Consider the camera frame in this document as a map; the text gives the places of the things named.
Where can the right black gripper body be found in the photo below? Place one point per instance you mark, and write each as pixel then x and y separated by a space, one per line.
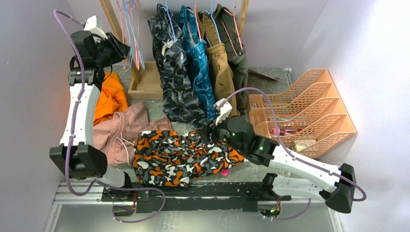
pixel 220 132

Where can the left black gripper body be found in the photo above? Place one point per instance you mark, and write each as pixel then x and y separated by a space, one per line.
pixel 105 56

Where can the pink wire hanger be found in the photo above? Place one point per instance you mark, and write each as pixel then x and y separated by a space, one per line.
pixel 124 36

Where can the orange camouflage shorts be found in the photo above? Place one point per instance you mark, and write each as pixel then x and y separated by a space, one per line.
pixel 167 159

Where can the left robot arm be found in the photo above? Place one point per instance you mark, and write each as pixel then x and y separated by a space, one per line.
pixel 76 156

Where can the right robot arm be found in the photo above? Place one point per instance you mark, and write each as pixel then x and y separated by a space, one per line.
pixel 331 184

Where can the black grey patterned shorts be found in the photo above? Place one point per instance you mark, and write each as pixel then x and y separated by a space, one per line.
pixel 180 101

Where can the tan brown shorts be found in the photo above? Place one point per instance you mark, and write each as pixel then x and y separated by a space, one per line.
pixel 220 73

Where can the blue patterned shorts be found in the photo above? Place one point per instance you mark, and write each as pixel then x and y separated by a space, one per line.
pixel 197 61

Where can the dark olive green shorts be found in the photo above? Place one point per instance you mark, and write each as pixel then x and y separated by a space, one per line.
pixel 235 49

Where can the pink plastic clip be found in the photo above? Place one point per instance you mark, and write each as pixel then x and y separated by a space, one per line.
pixel 225 172

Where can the wooden clothes rack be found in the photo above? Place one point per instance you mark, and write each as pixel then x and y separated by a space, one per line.
pixel 145 84

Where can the peach plastic file organizer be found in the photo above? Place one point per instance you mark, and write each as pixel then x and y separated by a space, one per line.
pixel 313 104

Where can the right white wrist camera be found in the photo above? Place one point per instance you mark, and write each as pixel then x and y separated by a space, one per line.
pixel 223 108

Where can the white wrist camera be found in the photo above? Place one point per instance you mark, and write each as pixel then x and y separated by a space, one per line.
pixel 223 108
pixel 94 25

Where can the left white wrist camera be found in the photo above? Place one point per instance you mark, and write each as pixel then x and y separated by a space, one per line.
pixel 94 25

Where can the pink drawstring shorts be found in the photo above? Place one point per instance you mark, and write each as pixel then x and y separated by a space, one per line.
pixel 116 137

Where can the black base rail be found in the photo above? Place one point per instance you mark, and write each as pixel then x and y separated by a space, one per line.
pixel 243 196

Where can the aluminium frame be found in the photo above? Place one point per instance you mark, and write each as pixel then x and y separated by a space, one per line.
pixel 88 213

